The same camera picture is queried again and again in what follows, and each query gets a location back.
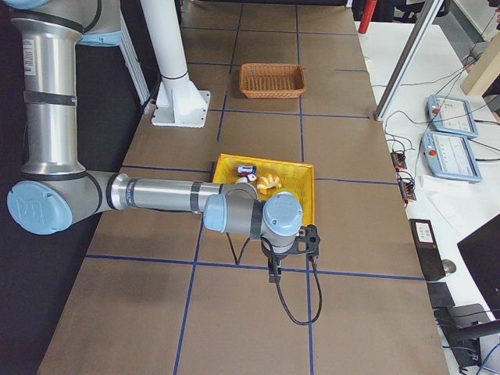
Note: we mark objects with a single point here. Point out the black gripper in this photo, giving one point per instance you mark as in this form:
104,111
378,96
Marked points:
274,256

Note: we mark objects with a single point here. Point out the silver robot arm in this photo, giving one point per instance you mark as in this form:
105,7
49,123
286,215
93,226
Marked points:
57,191

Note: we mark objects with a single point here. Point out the yellow plastic basket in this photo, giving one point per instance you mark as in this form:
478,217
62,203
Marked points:
295,177

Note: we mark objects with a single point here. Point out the brown wicker basket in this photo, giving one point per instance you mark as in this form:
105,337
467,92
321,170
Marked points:
271,80

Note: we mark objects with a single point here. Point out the toy croissant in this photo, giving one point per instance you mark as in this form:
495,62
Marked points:
266,182

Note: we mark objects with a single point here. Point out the small blue can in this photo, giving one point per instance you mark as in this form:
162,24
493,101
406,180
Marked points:
245,170

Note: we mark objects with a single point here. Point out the black power box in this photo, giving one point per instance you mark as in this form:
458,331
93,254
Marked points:
427,249

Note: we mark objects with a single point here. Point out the black monitor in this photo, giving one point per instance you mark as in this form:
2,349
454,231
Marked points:
480,253

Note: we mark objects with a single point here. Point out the near teach pendant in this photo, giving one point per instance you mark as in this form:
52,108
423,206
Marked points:
450,157

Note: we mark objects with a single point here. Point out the teach pendant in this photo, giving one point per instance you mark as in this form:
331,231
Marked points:
451,115
450,157

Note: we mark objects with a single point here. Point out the far teach pendant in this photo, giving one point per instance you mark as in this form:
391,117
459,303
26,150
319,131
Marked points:
451,115

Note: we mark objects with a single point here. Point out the red cylinder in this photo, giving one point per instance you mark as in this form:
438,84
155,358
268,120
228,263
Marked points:
367,15

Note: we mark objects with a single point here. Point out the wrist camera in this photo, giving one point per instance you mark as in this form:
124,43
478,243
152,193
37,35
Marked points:
307,242

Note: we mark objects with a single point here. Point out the white pedestal column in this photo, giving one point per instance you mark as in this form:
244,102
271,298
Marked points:
179,103

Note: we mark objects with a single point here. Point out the aluminium frame post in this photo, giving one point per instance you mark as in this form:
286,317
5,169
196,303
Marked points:
429,11

